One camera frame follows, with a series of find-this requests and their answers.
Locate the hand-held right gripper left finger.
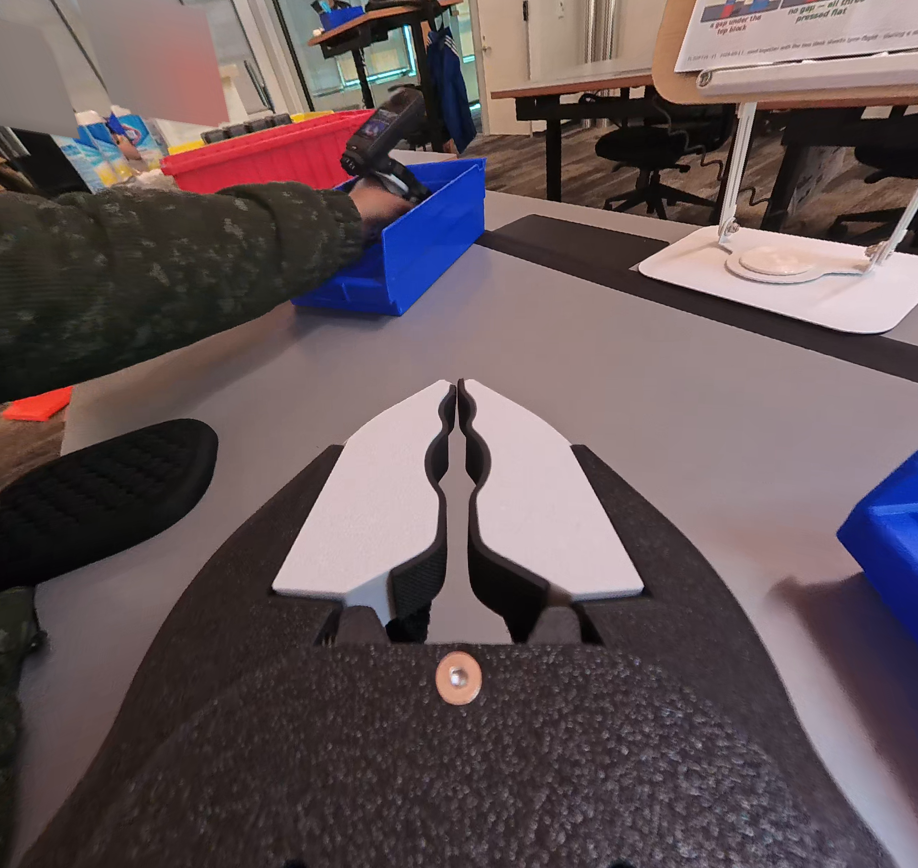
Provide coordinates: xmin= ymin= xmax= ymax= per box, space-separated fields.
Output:
xmin=273 ymin=380 xmax=460 ymax=643

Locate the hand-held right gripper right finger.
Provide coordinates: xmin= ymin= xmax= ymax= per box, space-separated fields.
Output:
xmin=457 ymin=378 xmax=645 ymax=643

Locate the person's left forearm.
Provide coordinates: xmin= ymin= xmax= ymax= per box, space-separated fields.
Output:
xmin=0 ymin=183 xmax=367 ymax=403

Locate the blue jacket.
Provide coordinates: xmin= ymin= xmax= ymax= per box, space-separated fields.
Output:
xmin=426 ymin=27 xmax=478 ymax=155

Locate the wooden standing desk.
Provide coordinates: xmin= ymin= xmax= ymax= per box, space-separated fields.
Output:
xmin=308 ymin=0 xmax=466 ymax=155

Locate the red plastic bin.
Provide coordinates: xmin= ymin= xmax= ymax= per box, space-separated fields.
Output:
xmin=161 ymin=109 xmax=377 ymax=195

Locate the wood-edged desk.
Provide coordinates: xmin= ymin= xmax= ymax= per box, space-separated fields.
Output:
xmin=491 ymin=72 xmax=740 ymax=202

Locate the black office chair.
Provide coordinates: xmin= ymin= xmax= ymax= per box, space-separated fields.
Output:
xmin=835 ymin=104 xmax=918 ymax=245
xmin=595 ymin=104 xmax=725 ymax=220

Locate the black mesh pad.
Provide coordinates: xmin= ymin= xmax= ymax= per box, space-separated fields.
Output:
xmin=0 ymin=418 xmax=219 ymax=589

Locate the stack of blue white packs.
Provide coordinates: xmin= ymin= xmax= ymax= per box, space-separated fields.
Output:
xmin=54 ymin=104 xmax=169 ymax=187

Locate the poster board stand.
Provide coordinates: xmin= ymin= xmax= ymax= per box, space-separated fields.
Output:
xmin=638 ymin=0 xmax=918 ymax=336

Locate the orange traffic cone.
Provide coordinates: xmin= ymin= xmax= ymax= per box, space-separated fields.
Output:
xmin=2 ymin=386 xmax=75 ymax=422

